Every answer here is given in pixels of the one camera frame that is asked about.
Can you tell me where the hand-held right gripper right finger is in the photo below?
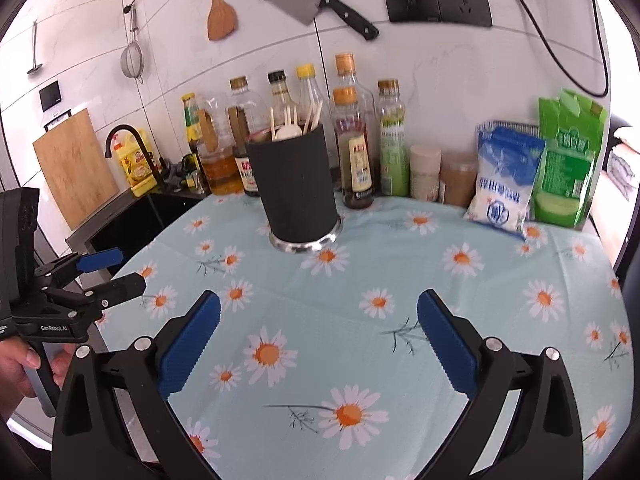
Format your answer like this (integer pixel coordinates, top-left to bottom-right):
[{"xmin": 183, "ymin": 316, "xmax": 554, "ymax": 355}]
[{"xmin": 417, "ymin": 288, "xmax": 586, "ymax": 480}]

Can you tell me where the hanging metal ladle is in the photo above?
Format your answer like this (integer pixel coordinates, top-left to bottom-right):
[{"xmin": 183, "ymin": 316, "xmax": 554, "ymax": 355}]
[{"xmin": 27, "ymin": 20, "xmax": 44, "ymax": 77}]

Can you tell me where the black kitchen faucet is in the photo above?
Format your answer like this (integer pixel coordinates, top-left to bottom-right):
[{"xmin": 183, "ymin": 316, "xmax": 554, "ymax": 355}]
[{"xmin": 104, "ymin": 124, "xmax": 165, "ymax": 188}]

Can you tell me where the black kitchen sink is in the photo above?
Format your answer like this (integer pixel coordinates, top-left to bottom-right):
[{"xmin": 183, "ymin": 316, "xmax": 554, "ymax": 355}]
[{"xmin": 66, "ymin": 191, "xmax": 213, "ymax": 283}]

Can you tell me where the pile of wooden chopsticks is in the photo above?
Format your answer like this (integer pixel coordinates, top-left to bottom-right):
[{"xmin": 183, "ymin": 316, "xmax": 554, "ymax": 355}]
[{"xmin": 269, "ymin": 100, "xmax": 325, "ymax": 137}]

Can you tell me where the dark soy sauce jug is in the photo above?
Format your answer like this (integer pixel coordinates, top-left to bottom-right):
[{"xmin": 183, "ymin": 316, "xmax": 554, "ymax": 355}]
[{"xmin": 227, "ymin": 76, "xmax": 264, "ymax": 198}]

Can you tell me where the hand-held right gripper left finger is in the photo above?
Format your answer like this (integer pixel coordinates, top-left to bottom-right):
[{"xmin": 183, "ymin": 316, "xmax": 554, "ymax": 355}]
[{"xmin": 50, "ymin": 289, "xmax": 222, "ymax": 480}]

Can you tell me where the short orange cap bottle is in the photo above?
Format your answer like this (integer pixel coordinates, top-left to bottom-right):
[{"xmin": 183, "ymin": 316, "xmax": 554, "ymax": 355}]
[{"xmin": 331, "ymin": 86, "xmax": 377, "ymax": 210}]

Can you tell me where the metal mesh strainer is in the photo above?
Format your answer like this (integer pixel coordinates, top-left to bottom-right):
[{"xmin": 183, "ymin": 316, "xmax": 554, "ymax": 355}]
[{"xmin": 119, "ymin": 4, "xmax": 147, "ymax": 84}]

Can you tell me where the light blue daisy tablecloth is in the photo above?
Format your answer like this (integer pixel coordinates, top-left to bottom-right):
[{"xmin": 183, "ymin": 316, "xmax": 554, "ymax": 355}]
[{"xmin": 85, "ymin": 192, "xmax": 633, "ymax": 480}]

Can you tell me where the clear yellow cap bottle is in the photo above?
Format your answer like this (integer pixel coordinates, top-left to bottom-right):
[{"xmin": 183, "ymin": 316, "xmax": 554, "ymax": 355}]
[{"xmin": 294, "ymin": 63, "xmax": 327, "ymax": 126}]

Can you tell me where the white and blue salt bag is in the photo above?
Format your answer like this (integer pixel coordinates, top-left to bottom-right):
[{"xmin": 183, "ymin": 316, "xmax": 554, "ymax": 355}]
[{"xmin": 463, "ymin": 119, "xmax": 547, "ymax": 241}]

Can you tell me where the wooden cutting board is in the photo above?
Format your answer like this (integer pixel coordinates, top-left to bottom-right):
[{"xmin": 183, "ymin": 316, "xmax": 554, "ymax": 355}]
[{"xmin": 32, "ymin": 108, "xmax": 122, "ymax": 232}]

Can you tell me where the green seasoning bag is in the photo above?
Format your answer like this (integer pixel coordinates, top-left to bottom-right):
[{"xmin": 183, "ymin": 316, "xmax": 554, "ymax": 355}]
[{"xmin": 529, "ymin": 88, "xmax": 611, "ymax": 232}]

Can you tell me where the clear bottle with green label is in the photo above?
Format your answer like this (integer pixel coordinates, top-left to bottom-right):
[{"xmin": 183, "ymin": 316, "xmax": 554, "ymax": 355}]
[{"xmin": 377, "ymin": 78, "xmax": 413, "ymax": 198}]

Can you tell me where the black wall socket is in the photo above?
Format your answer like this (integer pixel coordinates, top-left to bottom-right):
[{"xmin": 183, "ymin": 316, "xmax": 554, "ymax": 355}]
[
  {"xmin": 433, "ymin": 0, "xmax": 495, "ymax": 29},
  {"xmin": 381, "ymin": 0, "xmax": 442, "ymax": 25}
]

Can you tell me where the clear cooking oil jug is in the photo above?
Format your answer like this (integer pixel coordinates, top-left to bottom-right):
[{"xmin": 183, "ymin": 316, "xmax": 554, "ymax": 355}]
[{"xmin": 196, "ymin": 92, "xmax": 242, "ymax": 197}]

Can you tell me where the black cap sauce bottle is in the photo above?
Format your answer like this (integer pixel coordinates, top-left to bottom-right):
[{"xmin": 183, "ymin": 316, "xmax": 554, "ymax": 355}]
[{"xmin": 267, "ymin": 70, "xmax": 297, "ymax": 133}]

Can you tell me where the black cylindrical utensil holder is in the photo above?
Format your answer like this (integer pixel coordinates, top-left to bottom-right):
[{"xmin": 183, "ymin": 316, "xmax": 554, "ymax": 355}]
[{"xmin": 245, "ymin": 121, "xmax": 344, "ymax": 254}]

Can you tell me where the brown spice jar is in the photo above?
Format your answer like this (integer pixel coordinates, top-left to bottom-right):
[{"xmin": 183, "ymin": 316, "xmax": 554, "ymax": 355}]
[{"xmin": 439, "ymin": 152, "xmax": 479, "ymax": 208}]

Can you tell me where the white spice jar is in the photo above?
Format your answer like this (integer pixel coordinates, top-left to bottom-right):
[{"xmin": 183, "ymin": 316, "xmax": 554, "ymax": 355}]
[{"xmin": 409, "ymin": 144, "xmax": 444, "ymax": 202}]

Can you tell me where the white patterned cloth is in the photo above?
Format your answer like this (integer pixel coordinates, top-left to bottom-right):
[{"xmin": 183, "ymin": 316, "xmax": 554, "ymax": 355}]
[{"xmin": 606, "ymin": 126, "xmax": 640, "ymax": 203}]

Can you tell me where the person's left hand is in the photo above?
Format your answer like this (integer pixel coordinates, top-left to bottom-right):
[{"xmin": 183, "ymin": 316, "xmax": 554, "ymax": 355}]
[{"xmin": 0, "ymin": 342, "xmax": 77, "ymax": 420}]

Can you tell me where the dark cloth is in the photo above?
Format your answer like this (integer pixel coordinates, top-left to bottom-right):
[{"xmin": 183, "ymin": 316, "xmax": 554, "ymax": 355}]
[{"xmin": 162, "ymin": 152, "xmax": 211, "ymax": 195}]

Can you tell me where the tall clear orange cap bottle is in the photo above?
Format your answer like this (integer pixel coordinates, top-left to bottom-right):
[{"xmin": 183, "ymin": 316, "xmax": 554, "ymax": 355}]
[{"xmin": 333, "ymin": 53, "xmax": 377, "ymax": 111}]

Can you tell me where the wooden spatula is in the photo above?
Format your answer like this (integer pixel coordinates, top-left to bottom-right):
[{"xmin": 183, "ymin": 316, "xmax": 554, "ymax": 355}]
[{"xmin": 206, "ymin": 0, "xmax": 240, "ymax": 42}]

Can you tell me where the green label yellow cap bottle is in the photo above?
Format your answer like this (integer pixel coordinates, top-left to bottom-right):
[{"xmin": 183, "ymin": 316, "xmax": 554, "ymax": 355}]
[{"xmin": 181, "ymin": 92, "xmax": 202, "ymax": 161}]

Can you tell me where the black power cable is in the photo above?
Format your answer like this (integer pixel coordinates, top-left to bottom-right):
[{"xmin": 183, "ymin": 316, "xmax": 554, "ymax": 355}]
[{"xmin": 494, "ymin": 0, "xmax": 612, "ymax": 98}]

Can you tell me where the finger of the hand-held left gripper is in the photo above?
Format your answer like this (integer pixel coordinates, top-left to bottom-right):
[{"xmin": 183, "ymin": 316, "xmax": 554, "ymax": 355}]
[
  {"xmin": 44, "ymin": 273, "xmax": 147, "ymax": 320},
  {"xmin": 32, "ymin": 248, "xmax": 125, "ymax": 289}
]

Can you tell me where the yellow dish soap bottle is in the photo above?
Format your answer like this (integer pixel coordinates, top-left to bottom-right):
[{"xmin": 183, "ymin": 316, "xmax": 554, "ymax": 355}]
[{"xmin": 115, "ymin": 128, "xmax": 157, "ymax": 198}]

